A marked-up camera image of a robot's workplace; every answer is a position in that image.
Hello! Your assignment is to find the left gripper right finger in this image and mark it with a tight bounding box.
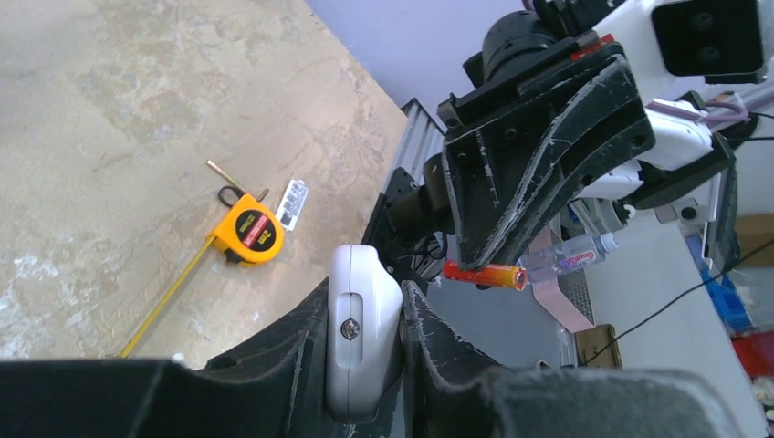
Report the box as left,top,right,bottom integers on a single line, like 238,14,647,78
402,280,743,437

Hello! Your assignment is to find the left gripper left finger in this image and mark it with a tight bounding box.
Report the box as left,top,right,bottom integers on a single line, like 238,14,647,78
1,284,329,437

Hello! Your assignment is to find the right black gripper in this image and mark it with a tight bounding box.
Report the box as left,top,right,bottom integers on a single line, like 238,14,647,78
437,30,655,270

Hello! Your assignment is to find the white remote control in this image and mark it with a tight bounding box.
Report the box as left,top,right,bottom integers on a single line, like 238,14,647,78
325,245,403,423

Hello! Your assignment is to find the remote battery cover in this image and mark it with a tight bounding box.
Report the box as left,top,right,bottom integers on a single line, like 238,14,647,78
276,179,309,232

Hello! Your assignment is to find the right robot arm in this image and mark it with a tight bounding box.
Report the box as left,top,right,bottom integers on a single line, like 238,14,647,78
373,1,773,270

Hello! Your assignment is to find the plastic water bottle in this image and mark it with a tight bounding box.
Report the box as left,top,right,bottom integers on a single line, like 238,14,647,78
518,233,619,284

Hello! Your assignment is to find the pink box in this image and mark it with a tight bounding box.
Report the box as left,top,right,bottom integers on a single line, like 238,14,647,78
528,226,597,335

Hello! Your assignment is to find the yellow tape measure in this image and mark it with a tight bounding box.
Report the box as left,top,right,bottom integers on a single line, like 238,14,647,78
119,185,284,358

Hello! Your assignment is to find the large hex key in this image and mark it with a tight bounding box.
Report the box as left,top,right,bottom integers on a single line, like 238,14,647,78
206,160,269,202

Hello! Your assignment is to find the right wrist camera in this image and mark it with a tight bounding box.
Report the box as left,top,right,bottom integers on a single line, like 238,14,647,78
593,1,773,104

